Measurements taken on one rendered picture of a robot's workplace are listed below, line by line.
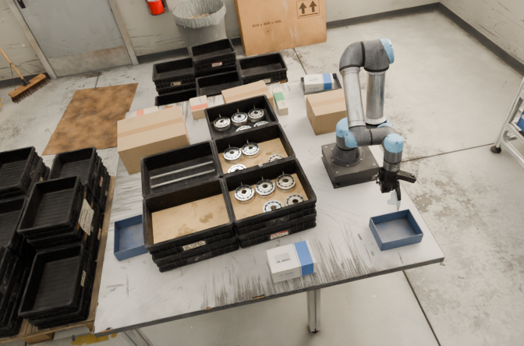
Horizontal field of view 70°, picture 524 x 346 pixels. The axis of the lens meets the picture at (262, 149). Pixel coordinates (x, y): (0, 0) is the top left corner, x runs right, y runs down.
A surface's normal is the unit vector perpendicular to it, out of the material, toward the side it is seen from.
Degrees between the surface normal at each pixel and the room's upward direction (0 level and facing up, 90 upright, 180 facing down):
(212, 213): 0
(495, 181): 0
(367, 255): 0
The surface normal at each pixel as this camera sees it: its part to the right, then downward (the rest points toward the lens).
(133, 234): -0.10, -0.72
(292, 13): 0.14, 0.49
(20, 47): 0.17, 0.67
